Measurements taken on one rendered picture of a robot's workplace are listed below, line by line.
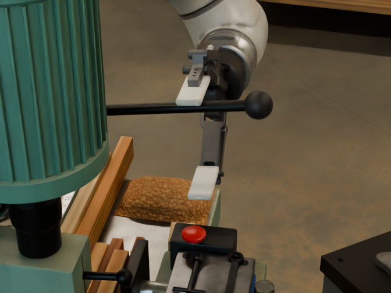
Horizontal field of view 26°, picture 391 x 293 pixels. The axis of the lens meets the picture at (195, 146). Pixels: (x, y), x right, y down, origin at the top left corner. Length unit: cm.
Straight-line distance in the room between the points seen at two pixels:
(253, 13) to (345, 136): 192
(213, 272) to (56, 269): 19
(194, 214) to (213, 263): 23
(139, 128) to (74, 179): 232
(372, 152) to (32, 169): 235
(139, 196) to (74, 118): 44
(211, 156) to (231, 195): 169
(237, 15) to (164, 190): 28
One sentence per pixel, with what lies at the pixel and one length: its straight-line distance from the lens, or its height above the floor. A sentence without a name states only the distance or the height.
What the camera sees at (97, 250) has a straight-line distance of 113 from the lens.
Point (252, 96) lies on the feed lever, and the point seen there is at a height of 119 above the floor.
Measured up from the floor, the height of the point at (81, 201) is 95.
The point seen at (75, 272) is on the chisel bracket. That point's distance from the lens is 99.
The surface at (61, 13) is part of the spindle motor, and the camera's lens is 79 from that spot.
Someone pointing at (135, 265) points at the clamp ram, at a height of 99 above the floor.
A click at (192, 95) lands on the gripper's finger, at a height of 118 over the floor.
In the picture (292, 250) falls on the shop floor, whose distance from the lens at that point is 263.
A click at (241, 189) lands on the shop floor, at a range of 286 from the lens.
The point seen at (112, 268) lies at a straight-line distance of 108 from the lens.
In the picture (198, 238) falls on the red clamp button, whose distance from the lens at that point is 104.
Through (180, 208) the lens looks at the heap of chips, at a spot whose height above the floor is 92.
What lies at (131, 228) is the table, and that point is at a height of 90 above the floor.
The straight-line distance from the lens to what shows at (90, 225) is 120.
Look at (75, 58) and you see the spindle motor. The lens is 82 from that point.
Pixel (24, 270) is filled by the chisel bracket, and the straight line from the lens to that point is 100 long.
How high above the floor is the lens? 168
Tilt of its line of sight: 33 degrees down
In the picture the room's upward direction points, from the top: straight up
